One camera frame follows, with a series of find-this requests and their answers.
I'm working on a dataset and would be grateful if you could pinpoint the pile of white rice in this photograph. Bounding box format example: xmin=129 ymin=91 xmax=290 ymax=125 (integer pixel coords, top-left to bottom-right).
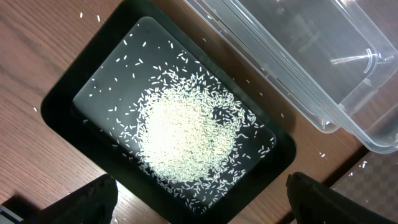
xmin=82 ymin=37 xmax=277 ymax=214

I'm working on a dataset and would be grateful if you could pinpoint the black waste tray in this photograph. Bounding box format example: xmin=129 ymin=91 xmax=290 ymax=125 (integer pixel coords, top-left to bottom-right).
xmin=41 ymin=0 xmax=297 ymax=223

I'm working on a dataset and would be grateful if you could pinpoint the clear plastic bin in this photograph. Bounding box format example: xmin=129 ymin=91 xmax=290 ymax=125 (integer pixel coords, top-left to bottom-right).
xmin=188 ymin=0 xmax=397 ymax=154

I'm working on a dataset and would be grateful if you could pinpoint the dark brown serving tray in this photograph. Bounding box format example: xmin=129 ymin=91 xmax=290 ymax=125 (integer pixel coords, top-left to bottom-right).
xmin=326 ymin=152 xmax=397 ymax=224

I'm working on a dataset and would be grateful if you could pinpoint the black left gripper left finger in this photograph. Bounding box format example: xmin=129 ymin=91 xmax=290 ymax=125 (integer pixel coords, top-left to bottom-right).
xmin=27 ymin=173 xmax=119 ymax=224

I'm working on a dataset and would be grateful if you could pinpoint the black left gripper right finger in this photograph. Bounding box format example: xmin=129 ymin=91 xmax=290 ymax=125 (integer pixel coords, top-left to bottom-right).
xmin=286 ymin=172 xmax=394 ymax=224

